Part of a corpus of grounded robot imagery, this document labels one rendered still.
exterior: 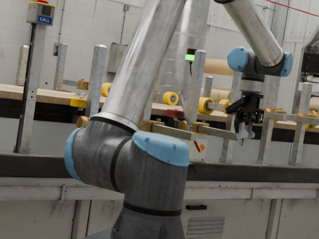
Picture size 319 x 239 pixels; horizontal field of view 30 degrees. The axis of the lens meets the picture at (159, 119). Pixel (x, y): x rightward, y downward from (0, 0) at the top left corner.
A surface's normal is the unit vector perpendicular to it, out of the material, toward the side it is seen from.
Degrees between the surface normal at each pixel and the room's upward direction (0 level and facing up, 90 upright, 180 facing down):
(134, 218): 70
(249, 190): 90
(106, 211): 90
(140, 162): 89
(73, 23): 90
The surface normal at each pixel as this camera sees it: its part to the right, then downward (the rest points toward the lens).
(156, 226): 0.20, -0.27
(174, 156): 0.51, 0.04
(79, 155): -0.51, -0.15
